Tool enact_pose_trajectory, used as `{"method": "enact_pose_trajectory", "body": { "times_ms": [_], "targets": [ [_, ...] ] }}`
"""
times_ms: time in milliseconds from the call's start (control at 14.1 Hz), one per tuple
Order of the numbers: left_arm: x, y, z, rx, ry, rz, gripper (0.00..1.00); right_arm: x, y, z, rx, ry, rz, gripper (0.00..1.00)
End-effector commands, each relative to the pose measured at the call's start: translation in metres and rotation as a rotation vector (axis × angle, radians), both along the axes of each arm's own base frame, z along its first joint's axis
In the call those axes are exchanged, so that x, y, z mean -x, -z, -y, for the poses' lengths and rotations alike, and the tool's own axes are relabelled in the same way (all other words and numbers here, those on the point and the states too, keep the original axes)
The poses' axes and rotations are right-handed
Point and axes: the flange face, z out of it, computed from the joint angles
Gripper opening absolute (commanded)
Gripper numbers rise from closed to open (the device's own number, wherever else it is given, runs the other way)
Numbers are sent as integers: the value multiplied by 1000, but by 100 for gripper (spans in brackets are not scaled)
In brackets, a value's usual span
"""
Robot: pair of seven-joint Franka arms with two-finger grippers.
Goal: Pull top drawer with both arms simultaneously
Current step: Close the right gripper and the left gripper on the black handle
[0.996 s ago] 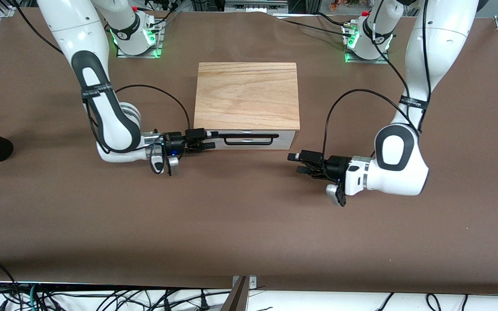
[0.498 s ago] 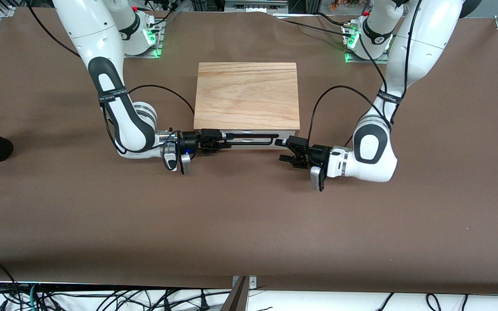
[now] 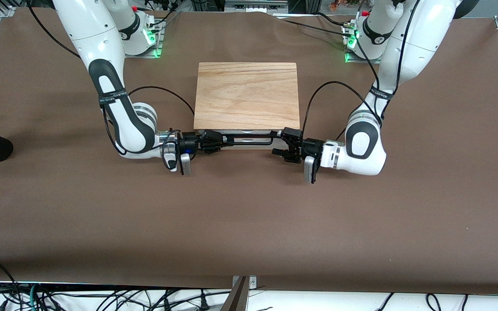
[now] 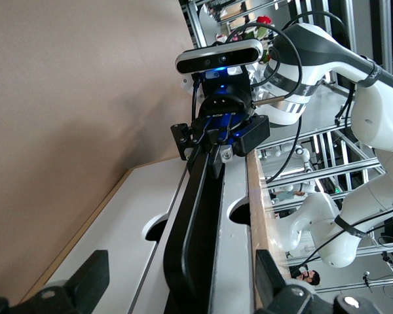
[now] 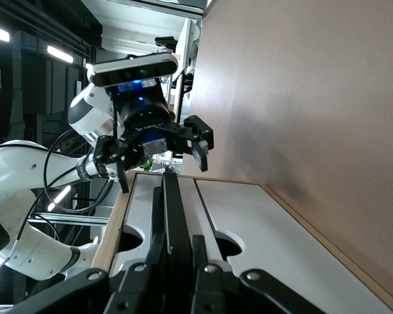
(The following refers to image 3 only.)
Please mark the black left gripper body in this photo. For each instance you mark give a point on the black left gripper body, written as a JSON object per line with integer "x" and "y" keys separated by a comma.
{"x": 311, "y": 147}

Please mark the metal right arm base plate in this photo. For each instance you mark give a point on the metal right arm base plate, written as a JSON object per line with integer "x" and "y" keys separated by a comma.
{"x": 158, "y": 47}

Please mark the brown paper table cover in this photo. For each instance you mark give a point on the brown paper table cover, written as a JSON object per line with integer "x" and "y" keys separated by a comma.
{"x": 361, "y": 224}

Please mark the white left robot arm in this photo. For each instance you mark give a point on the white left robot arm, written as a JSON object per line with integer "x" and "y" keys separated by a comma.
{"x": 409, "y": 47}

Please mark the wooden drawer cabinet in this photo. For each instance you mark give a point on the wooden drawer cabinet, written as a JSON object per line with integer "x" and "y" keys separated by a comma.
{"x": 247, "y": 95}

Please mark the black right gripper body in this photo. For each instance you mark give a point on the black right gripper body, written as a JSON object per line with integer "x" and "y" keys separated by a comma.
{"x": 189, "y": 143}

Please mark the small metal bracket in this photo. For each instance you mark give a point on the small metal bracket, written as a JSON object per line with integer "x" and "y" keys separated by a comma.
{"x": 253, "y": 282}

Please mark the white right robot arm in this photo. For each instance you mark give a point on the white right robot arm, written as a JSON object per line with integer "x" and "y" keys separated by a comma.
{"x": 102, "y": 39}

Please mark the grey equipment box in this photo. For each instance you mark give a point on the grey equipment box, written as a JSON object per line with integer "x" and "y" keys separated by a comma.
{"x": 255, "y": 6}

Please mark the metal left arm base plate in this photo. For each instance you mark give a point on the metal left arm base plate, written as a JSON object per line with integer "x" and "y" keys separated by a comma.
{"x": 361, "y": 61}

